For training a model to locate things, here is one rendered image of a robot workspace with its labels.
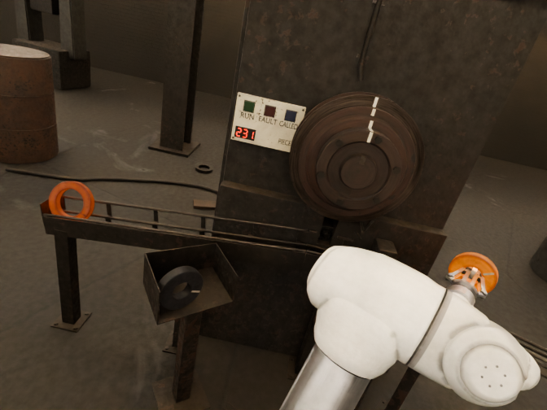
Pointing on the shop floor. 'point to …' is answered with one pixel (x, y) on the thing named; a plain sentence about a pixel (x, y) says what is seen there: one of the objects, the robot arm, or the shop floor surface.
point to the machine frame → (297, 324)
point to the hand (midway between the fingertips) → (474, 270)
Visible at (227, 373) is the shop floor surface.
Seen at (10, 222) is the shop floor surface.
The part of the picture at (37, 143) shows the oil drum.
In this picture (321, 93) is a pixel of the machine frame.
